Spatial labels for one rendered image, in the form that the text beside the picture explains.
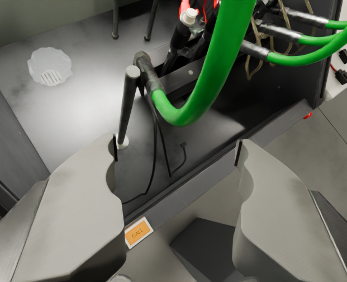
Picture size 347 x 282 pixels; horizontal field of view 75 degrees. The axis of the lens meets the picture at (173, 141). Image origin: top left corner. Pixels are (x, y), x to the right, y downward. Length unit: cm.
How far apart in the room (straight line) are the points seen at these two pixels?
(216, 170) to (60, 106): 39
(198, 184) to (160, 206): 9
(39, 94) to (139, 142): 26
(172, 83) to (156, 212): 26
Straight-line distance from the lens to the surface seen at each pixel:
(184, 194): 46
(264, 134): 57
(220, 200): 155
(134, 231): 43
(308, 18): 54
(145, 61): 29
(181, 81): 49
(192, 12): 38
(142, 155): 57
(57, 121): 60
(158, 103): 22
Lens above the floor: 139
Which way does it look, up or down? 70 degrees down
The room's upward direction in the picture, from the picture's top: 49 degrees clockwise
